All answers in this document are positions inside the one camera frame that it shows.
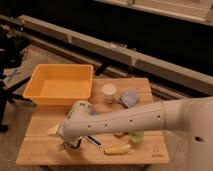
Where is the blue crumpled cloth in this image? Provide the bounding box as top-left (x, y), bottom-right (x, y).
top-left (118, 89), bottom-right (139, 108)

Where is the yellow toy banana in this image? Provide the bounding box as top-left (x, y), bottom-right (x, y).
top-left (104, 144), bottom-right (131, 155)

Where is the metal fork wooden handle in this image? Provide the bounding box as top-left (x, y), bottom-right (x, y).
top-left (56, 143), bottom-right (66, 151)

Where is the black tripod stand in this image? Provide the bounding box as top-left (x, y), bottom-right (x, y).
top-left (0, 26), bottom-right (30, 133)

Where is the orange toy fruit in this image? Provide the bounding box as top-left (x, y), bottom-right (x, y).
top-left (113, 132), bottom-right (124, 138)

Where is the long grey rail beam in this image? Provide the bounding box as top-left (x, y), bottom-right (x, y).
top-left (0, 14), bottom-right (213, 96)

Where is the yellow plastic bin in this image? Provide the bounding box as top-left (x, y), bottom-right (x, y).
top-left (23, 64), bottom-right (93, 105)

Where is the metal cup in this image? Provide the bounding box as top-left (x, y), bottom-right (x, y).
top-left (67, 138), bottom-right (82, 150)

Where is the green plastic cup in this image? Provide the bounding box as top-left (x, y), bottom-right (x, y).
top-left (129, 132), bottom-right (144, 144)

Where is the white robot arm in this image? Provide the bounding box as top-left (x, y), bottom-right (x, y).
top-left (47, 97), bottom-right (213, 171)

